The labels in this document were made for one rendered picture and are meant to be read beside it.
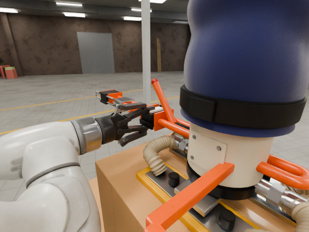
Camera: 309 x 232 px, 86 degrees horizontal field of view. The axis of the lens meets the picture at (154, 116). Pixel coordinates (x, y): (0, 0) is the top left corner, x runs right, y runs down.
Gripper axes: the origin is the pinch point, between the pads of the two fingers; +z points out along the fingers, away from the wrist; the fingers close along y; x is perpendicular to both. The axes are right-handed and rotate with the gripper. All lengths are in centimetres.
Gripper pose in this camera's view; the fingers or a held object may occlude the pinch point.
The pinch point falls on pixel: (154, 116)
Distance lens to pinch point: 57.3
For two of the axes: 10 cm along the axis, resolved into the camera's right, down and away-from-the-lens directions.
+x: 6.4, 2.6, -7.2
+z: 7.7, -2.2, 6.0
